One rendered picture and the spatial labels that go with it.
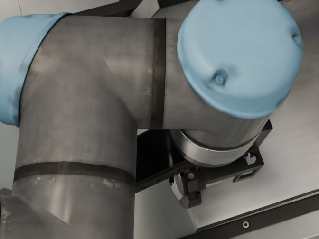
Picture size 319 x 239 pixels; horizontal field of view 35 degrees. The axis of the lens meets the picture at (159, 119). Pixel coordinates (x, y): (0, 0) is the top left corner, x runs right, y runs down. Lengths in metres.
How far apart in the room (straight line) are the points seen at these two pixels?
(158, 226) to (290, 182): 0.18
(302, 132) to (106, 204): 0.46
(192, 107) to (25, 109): 0.10
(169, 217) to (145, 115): 0.35
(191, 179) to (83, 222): 0.22
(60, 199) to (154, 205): 0.38
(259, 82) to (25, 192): 0.14
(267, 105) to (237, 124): 0.03
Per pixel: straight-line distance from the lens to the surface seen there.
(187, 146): 0.41
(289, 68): 0.30
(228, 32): 0.30
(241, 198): 0.67
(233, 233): 0.64
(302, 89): 0.74
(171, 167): 0.46
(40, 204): 0.29
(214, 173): 0.50
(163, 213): 0.66
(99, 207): 0.29
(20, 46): 0.32
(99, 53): 0.32
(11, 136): 1.66
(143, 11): 0.72
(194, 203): 0.53
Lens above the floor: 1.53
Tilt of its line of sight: 70 degrees down
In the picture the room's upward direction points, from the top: 3 degrees clockwise
